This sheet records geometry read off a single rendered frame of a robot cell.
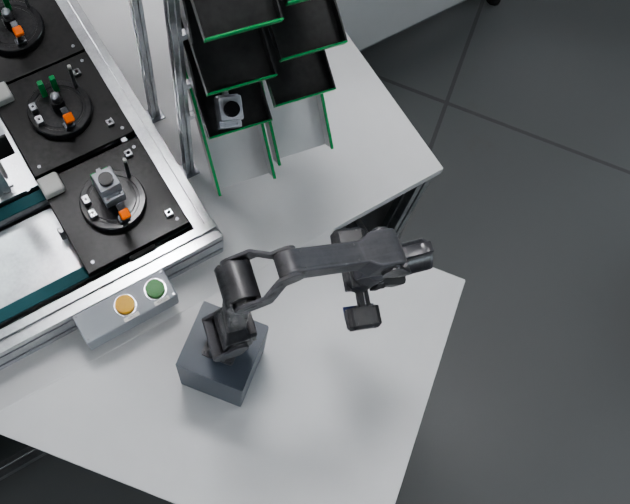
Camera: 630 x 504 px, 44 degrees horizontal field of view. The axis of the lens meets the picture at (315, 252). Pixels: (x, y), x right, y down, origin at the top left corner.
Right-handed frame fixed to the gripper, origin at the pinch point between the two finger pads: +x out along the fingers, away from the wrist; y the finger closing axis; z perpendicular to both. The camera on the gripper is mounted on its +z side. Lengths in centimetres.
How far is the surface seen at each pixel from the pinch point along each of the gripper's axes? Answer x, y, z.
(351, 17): 84, 103, 47
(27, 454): 107, -20, -69
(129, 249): 27.4, 17.9, -37.6
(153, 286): 25.6, 8.9, -33.8
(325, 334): 30.5, -5.9, 2.9
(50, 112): 31, 52, -51
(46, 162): 32, 41, -53
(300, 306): 32.0, 1.4, -1.4
